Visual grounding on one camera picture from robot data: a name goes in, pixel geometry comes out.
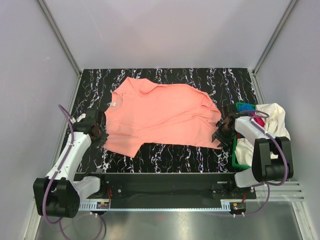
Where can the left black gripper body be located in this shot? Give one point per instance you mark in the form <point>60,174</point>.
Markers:
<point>98,141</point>

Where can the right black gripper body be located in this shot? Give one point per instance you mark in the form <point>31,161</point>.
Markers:
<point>226,135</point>

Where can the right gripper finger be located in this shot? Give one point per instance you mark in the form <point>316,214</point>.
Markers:
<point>215,137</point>
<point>219,123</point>

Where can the salmon pink t-shirt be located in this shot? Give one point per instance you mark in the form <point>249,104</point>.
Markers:
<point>143,112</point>

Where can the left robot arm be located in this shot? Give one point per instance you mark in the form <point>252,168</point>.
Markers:
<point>56,194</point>

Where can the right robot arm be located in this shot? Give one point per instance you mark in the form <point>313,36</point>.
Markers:
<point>272,161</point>

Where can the blue t-shirt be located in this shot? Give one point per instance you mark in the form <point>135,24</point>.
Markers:
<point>248,108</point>

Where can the magenta t-shirt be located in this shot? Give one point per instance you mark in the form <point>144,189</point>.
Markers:
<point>259,121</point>

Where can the cream white t-shirt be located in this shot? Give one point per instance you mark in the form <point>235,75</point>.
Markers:
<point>275,123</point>

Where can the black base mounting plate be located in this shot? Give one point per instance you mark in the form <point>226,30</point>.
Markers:
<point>174,187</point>

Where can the left small controller board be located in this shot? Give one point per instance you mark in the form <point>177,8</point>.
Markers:
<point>103,205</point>

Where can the small controller board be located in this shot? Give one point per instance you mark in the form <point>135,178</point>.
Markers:
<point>103,205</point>
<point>239,206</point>

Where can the right small controller board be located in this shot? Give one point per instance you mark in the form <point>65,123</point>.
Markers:
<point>239,206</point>

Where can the right aluminium frame post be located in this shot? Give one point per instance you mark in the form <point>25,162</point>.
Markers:
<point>274,36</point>

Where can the aluminium frame post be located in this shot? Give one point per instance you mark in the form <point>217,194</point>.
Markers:
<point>274,36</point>
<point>61,40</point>

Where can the slotted cable duct rail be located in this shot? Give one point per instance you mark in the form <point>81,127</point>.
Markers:
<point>158,206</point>

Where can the left aluminium frame post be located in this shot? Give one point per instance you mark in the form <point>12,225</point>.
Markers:
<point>61,40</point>

